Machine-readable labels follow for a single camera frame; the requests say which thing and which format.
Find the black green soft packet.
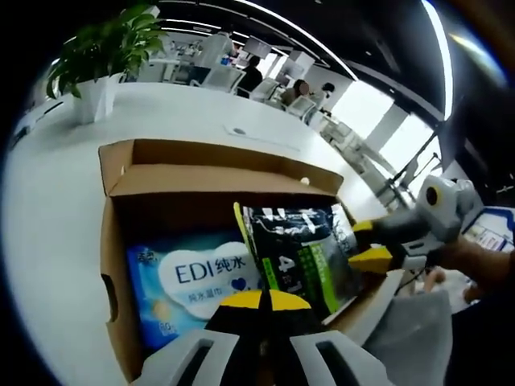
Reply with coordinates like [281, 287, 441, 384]
[233, 202, 365, 317]

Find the brown cardboard shoe box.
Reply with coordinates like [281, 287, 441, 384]
[98, 138, 406, 383]

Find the grey office chair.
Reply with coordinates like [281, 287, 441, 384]
[361, 287, 452, 386]

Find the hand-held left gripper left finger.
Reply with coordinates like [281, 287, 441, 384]
[134, 292, 263, 386]

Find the blue white wall poster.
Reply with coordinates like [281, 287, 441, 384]
[462, 204, 515, 255]

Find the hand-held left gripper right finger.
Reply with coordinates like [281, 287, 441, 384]
[263, 289, 389, 386]

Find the green plant in white pot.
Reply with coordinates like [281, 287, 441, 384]
[45, 3, 170, 125]

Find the straight ceiling light strip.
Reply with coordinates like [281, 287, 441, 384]
[420, 0, 455, 121]

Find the person's dark shirt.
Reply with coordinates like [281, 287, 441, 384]
[446, 248, 515, 386]

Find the blue wet wipes pack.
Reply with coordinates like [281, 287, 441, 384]
[126, 231, 266, 353]

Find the group of white office chairs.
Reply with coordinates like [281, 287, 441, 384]
[188, 64, 319, 121]

